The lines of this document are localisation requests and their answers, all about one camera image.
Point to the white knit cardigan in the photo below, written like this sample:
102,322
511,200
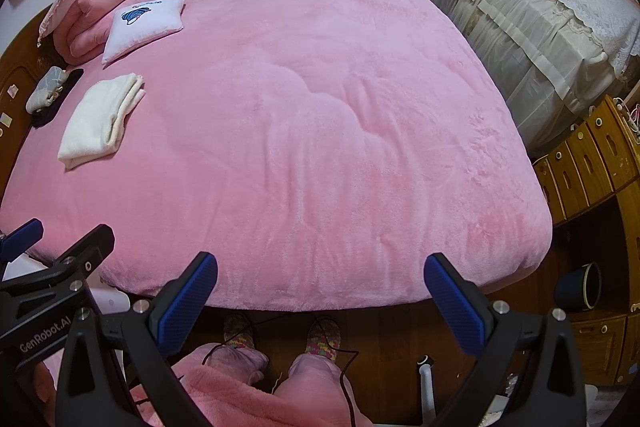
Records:
95,122

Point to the white pillow with blue print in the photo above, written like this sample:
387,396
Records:
152,31

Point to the person's right leg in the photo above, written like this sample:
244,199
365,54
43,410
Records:
310,382

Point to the white standing device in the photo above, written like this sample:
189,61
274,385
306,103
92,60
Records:
426,382

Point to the wooden drawer cabinet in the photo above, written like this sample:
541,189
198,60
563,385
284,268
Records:
590,157

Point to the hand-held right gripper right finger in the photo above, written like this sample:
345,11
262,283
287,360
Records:
457,302

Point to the person's leg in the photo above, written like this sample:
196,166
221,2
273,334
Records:
310,382
240,359

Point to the pink fleece bed blanket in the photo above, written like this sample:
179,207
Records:
300,107

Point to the dark round bin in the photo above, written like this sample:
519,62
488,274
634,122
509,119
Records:
575,289

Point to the person's left leg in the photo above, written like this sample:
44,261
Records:
240,359

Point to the person in pink pajamas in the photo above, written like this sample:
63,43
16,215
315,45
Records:
225,402

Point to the beige pleated furniture cover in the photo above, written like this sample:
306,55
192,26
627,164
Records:
525,57

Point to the person's right knitted slipper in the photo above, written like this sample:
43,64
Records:
322,334

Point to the person's left knitted slipper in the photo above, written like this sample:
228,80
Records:
239,329

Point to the black cloth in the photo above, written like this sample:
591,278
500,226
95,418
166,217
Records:
75,77

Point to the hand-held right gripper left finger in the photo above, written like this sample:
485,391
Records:
185,302

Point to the grey patterned cloth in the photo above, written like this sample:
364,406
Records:
45,89

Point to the person's knitted slipper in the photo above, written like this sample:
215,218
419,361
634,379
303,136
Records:
322,334
239,329

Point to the wooden headboard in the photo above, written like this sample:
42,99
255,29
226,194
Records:
15,72

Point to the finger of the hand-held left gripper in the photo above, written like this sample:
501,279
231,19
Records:
20,232
92,247

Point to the pink folded quilt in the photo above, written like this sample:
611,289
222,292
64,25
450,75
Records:
85,38

